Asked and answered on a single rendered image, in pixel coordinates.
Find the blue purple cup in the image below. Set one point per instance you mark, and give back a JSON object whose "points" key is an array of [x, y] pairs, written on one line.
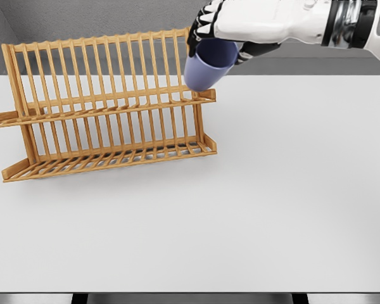
{"points": [[206, 68]]}

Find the wooden two-tier dish rack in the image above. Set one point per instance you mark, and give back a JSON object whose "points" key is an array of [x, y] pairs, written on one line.
{"points": [[104, 104]]}

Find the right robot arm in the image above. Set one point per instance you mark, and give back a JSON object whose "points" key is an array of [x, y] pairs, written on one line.
{"points": [[342, 22]]}

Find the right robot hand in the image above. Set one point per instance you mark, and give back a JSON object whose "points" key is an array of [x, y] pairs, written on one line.
{"points": [[244, 22]]}

